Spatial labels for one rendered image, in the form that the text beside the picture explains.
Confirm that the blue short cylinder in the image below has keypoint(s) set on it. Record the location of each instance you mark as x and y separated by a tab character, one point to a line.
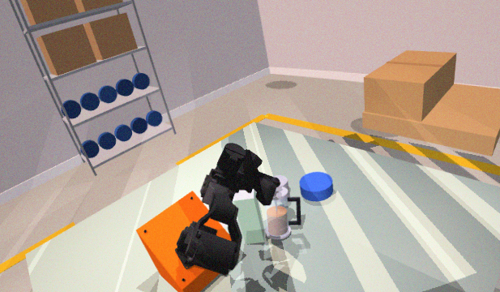
316	186

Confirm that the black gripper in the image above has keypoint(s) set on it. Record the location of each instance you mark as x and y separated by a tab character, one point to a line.
261	183

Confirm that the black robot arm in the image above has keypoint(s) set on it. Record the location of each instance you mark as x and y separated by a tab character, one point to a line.
198	244

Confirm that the glass coffee press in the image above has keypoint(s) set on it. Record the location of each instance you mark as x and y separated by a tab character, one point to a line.
277	214

